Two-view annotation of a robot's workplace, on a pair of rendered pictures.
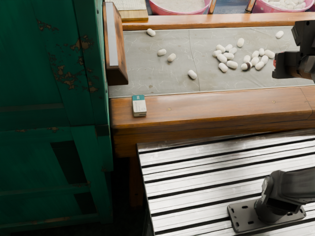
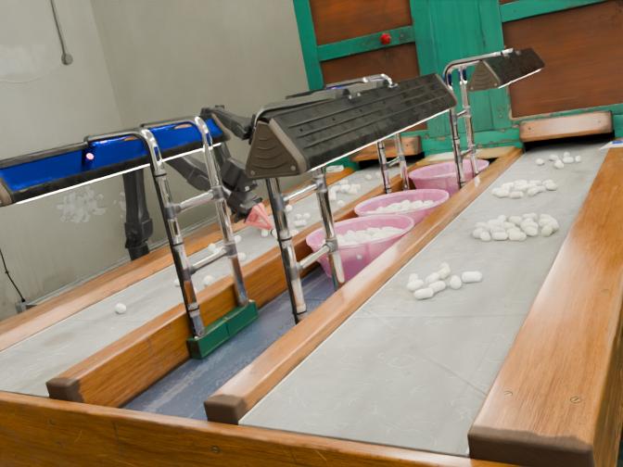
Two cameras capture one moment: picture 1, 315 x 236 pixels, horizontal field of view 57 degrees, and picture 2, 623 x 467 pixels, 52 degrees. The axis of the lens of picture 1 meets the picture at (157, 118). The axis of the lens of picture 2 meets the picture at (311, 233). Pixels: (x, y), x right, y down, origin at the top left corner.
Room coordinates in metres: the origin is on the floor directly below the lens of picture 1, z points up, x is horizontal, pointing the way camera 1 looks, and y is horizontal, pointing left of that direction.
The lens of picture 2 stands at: (2.25, -1.85, 1.14)
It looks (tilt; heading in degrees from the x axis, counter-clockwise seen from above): 13 degrees down; 136
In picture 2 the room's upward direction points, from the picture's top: 11 degrees counter-clockwise
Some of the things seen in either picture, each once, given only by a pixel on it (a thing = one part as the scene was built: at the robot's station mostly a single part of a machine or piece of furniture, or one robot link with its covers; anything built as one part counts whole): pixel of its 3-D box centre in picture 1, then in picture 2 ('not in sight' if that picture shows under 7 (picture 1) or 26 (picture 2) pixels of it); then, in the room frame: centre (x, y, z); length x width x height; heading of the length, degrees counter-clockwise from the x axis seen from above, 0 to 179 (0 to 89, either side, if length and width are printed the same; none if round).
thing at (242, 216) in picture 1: (272, 207); not in sight; (0.27, -0.31, 0.71); 0.20 x 0.07 x 0.08; 108
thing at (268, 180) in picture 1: (281, 194); not in sight; (0.27, -0.31, 0.77); 0.09 x 0.06 x 0.06; 82
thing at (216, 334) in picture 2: not in sight; (171, 233); (1.15, -1.18, 0.90); 0.20 x 0.19 x 0.45; 104
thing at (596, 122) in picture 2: not in sight; (564, 126); (1.33, 0.32, 0.83); 0.30 x 0.06 x 0.07; 14
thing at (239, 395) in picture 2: not in sight; (440, 235); (1.37, -0.57, 0.71); 1.81 x 0.05 x 0.11; 104
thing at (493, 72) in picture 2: not in sight; (510, 65); (1.38, -0.12, 1.08); 0.62 x 0.08 x 0.07; 104
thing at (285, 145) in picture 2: not in sight; (374, 112); (1.62, -1.06, 1.08); 0.62 x 0.08 x 0.07; 104
